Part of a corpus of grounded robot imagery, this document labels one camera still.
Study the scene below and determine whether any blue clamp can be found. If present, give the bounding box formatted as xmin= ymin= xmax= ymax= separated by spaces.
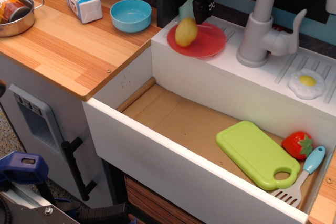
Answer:
xmin=1 ymin=151 xmax=49 ymax=191

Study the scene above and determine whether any blue plastic bowl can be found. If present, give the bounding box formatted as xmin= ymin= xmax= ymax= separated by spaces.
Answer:
xmin=110 ymin=0 xmax=152 ymax=33

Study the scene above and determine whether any yellow toy potato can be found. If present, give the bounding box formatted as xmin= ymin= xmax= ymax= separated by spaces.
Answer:
xmin=175 ymin=17 xmax=198 ymax=47

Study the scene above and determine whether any toy fried egg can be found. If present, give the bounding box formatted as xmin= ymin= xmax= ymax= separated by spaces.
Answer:
xmin=288 ymin=68 xmax=326 ymax=100

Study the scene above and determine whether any silver metal pot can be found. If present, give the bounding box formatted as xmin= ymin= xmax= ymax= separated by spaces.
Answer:
xmin=1 ymin=0 xmax=45 ymax=37

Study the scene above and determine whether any blue handled grey spatula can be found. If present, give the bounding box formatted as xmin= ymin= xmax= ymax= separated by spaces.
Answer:
xmin=271 ymin=146 xmax=326 ymax=208

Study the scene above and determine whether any toy milk carton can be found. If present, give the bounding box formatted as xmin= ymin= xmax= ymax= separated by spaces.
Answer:
xmin=67 ymin=0 xmax=103 ymax=24

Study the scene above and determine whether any green plastic cutting board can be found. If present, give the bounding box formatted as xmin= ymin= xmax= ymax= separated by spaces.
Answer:
xmin=215 ymin=121 xmax=300 ymax=191

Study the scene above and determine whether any toy food can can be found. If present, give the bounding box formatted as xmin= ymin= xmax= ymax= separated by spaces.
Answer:
xmin=1 ymin=0 xmax=30 ymax=24

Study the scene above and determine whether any red toy strawberry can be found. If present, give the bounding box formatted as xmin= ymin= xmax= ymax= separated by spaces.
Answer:
xmin=282 ymin=131 xmax=313 ymax=160

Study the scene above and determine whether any grey oven control panel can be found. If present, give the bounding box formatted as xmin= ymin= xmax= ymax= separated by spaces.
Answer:
xmin=9 ymin=84 xmax=66 ymax=161

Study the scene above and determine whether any black oven door handle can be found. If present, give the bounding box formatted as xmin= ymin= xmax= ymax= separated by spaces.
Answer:
xmin=61 ymin=137 xmax=97 ymax=201

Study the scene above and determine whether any grey toy faucet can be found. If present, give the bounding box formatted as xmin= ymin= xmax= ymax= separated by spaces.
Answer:
xmin=236 ymin=0 xmax=307 ymax=68

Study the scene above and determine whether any teal plastic cup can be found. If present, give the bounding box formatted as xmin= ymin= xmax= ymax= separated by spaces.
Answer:
xmin=178 ymin=0 xmax=196 ymax=21

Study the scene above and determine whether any red plastic plate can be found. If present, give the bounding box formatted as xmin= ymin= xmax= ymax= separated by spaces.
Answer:
xmin=167 ymin=22 xmax=227 ymax=58

